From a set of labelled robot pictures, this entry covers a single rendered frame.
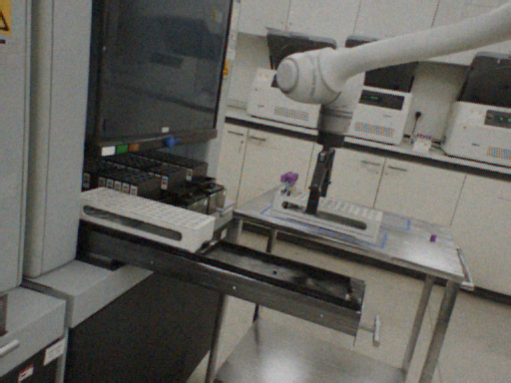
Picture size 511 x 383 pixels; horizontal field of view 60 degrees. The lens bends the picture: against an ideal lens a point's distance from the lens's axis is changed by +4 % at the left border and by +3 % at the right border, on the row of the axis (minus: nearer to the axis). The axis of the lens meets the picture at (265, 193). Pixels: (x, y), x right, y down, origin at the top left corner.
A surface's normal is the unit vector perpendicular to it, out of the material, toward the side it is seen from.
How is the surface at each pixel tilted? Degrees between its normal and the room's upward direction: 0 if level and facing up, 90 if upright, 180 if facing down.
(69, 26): 90
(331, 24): 90
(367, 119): 90
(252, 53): 90
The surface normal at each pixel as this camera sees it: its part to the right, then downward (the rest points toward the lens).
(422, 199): -0.29, 0.19
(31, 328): 0.94, 0.24
